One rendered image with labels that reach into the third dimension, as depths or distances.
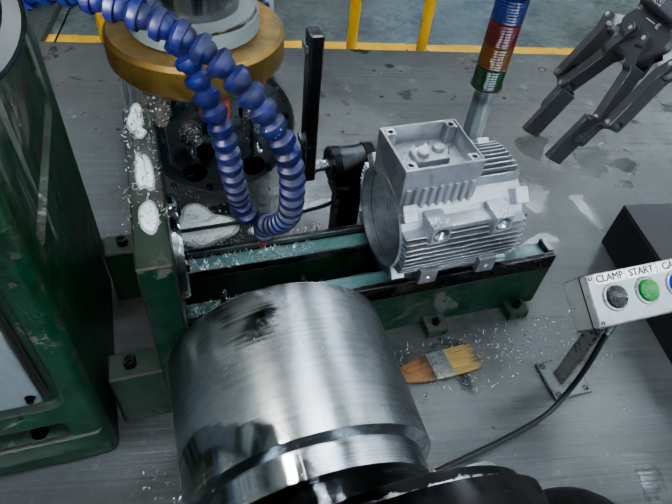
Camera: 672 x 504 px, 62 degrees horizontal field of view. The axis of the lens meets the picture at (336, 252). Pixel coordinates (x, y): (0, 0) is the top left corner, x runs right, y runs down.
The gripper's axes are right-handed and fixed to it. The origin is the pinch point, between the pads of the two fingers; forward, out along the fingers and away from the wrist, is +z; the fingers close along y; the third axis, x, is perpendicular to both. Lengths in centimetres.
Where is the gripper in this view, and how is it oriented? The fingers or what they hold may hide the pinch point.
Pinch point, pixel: (557, 128)
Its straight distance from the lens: 82.3
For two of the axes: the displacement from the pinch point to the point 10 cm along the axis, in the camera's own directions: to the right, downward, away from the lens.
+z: -5.5, 6.6, 5.1
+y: 2.9, 7.3, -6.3
